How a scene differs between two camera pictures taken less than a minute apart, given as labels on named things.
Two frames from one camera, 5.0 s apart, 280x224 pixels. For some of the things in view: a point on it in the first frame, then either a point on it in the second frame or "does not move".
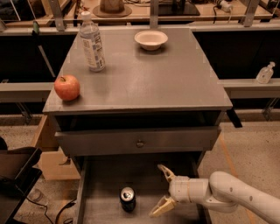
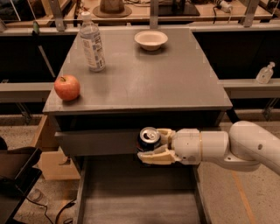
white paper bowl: (150, 39) does not move
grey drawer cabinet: (157, 101) does not move
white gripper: (178, 189) to (187, 144)
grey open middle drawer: (101, 178) does not move
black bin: (18, 176) does not move
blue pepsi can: (128, 199) to (149, 138)
